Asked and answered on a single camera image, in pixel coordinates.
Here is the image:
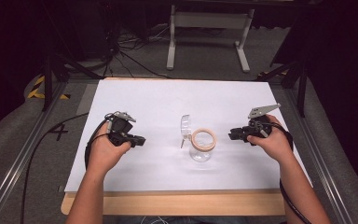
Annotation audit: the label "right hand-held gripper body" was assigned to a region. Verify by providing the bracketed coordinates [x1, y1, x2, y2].
[242, 103, 282, 143]

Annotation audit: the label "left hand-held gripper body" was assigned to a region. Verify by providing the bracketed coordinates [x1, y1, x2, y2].
[104, 110, 137, 147]

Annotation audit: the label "clear glass jar with lid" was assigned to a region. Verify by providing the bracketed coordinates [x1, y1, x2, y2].
[179, 114, 218, 163]

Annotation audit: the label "person's right hand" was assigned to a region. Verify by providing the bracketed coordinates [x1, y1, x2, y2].
[246, 113, 295, 164]

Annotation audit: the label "person's left hand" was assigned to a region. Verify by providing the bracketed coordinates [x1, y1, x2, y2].
[87, 121, 132, 175]

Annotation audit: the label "white table cover sheet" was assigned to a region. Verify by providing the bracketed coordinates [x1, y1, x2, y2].
[64, 78, 313, 193]

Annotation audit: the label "black metal stand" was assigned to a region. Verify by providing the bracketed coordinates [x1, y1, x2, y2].
[41, 50, 104, 112]
[255, 57, 310, 119]

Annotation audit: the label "yellow black floor tape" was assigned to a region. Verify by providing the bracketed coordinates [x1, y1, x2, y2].
[26, 75, 72, 101]

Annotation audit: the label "aluminium floor rail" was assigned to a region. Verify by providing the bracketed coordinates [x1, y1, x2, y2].
[283, 88, 354, 224]
[0, 81, 69, 224]

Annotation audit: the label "thin white cable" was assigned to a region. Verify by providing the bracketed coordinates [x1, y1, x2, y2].
[139, 216, 170, 224]

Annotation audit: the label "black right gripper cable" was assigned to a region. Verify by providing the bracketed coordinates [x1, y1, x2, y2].
[278, 121, 312, 224]

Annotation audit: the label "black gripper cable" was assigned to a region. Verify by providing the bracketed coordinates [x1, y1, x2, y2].
[278, 121, 312, 224]
[20, 112, 110, 224]

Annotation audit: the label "black floor cables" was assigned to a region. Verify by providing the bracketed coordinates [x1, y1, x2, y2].
[103, 21, 173, 79]

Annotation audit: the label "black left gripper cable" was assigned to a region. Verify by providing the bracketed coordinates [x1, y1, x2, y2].
[20, 112, 110, 224]

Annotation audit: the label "white metal table frame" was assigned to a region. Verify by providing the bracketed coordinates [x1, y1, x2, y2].
[166, 4, 256, 74]

